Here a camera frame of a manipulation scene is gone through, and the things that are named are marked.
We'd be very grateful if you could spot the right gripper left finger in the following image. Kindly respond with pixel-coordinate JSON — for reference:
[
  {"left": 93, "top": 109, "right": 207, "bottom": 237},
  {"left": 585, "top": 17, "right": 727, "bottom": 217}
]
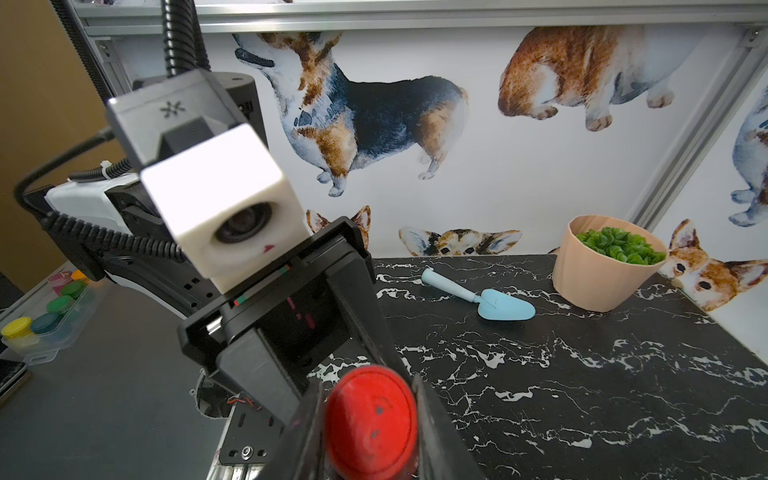
[{"left": 257, "top": 380, "right": 333, "bottom": 480}]

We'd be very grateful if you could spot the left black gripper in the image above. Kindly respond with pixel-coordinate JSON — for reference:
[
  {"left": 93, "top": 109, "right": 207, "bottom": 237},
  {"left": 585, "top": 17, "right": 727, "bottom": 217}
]
[{"left": 178, "top": 217, "right": 411, "bottom": 423}]

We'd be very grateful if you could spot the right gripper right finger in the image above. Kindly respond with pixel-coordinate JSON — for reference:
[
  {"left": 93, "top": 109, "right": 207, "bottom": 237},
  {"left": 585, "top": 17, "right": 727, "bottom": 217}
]
[{"left": 412, "top": 375, "right": 485, "bottom": 480}]

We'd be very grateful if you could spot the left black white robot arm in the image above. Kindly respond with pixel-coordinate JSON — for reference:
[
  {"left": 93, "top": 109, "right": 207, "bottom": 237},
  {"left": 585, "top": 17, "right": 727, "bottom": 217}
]
[{"left": 14, "top": 1, "right": 408, "bottom": 421}]

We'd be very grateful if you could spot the box of colourful paint jars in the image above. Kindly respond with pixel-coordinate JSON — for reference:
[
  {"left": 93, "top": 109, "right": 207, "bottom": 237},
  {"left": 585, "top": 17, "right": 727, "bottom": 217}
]
[{"left": 1, "top": 265, "right": 111, "bottom": 365}]

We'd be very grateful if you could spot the light blue garden trowel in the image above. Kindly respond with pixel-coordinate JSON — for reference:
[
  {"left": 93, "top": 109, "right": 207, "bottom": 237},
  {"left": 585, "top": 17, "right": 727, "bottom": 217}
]
[{"left": 421, "top": 268, "right": 536, "bottom": 321}]

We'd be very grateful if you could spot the beige pot with green plant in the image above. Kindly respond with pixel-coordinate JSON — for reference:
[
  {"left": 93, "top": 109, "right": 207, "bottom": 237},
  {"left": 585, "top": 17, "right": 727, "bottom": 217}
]
[{"left": 552, "top": 215, "right": 668, "bottom": 312}]

